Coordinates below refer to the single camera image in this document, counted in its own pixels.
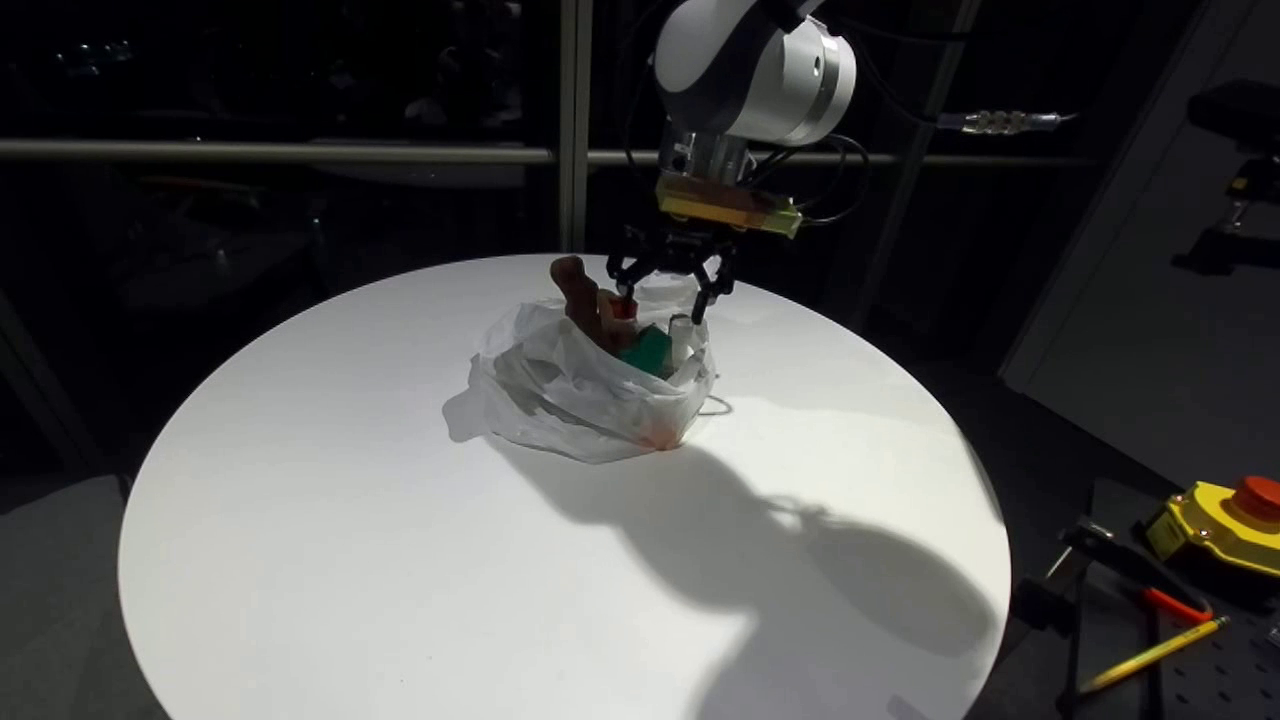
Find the grey vertical window post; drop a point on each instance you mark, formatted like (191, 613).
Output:
(574, 120)

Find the yellow emergency stop button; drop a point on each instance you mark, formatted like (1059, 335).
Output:
(1220, 521)

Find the brown plush moose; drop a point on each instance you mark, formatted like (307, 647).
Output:
(586, 302)

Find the green bottle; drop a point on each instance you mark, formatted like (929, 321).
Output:
(651, 349)

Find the translucent white plastic bag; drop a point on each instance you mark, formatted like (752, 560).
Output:
(574, 392)

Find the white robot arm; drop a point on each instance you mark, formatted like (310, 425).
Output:
(761, 74)

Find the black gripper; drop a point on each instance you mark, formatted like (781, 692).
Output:
(672, 248)

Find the yellowish wrist camera box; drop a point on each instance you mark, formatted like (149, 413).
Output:
(725, 210)

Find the grey partition panel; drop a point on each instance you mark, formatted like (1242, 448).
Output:
(1134, 292)

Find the yellow pencil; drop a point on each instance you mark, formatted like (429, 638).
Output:
(1155, 655)

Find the horizontal metal railing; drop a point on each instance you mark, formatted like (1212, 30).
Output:
(264, 154)

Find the black equipment mount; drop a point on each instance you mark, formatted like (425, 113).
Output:
(1235, 181)

